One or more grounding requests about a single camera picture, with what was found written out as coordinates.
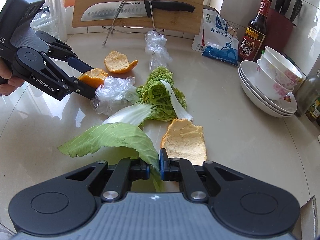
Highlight large orange peel piece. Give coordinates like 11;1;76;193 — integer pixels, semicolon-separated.
78;68;108;89

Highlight clear plastic wrap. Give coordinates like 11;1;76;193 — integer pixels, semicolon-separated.
91;76;139;116

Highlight smooth green cabbage leaf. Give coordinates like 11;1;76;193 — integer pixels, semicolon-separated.
58;122;162;192

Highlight curly napa cabbage leaf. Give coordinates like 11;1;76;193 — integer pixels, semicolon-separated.
104;67;193;126

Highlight person's left hand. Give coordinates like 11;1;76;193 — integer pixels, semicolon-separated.
0;59;25;96

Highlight crumpled clear plastic bag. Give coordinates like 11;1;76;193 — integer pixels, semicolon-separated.
145;30;172;70

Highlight bottom white plate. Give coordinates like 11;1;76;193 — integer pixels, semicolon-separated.
237;72;293;119

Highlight white plate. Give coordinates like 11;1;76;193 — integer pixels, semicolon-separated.
237;72;293;119
239;61;297;114
238;68;293;118

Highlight middle white plate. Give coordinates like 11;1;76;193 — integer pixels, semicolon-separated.
238;68;293;118

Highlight green label oil bottle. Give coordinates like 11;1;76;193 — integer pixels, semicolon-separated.
305;97;320;122

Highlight bottom white floral bowl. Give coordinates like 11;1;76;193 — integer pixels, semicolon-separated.
255;59;292;100

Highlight white floral bowl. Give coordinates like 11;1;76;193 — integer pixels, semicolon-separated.
255;59;292;100
264;46;303;83
260;54;297;90

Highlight middle white floral bowl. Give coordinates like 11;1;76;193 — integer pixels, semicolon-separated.
260;54;297;90

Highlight top white plate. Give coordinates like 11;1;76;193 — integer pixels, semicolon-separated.
239;61;297;114

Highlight blue white salt bag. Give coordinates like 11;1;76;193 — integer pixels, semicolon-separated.
191;7;239;66

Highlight top white floral bowl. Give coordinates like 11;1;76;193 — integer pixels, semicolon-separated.
264;46;303;83

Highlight dark vinegar bottle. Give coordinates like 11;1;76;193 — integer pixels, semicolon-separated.
238;0;271;61

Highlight dark red knife block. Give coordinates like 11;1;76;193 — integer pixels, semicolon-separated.
258;0;303;56

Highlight black handled kitchen knife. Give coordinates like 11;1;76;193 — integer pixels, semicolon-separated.
81;0;195;22

